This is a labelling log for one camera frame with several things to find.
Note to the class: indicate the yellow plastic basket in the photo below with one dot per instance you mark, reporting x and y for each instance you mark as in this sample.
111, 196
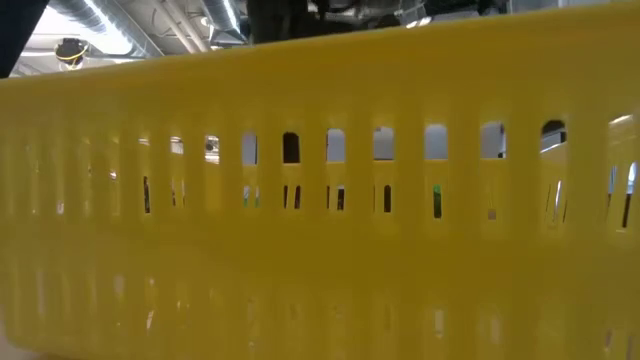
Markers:
320, 250

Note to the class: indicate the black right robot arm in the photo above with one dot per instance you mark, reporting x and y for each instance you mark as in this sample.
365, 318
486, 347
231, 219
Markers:
277, 20

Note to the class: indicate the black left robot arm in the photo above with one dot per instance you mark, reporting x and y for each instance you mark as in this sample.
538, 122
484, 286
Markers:
15, 30

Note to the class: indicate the black ceiling dome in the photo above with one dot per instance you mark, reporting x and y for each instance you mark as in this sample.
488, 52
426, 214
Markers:
71, 50

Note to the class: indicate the large ribbed silver duct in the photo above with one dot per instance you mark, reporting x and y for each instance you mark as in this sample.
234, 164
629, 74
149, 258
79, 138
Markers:
142, 42

